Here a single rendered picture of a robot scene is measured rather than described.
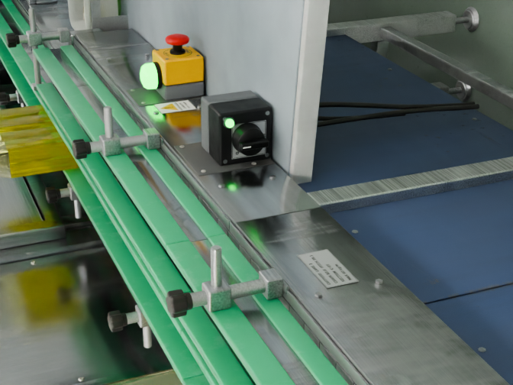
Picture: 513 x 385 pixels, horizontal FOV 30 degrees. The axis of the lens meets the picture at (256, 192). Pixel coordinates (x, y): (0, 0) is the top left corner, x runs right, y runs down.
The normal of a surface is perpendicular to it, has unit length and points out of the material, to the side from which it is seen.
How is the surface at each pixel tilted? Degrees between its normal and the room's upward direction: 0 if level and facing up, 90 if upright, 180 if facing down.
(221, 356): 90
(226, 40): 0
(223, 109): 90
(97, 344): 90
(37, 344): 90
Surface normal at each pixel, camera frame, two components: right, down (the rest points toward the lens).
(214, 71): -0.92, 0.16
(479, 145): 0.00, -0.90
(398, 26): 0.38, 0.40
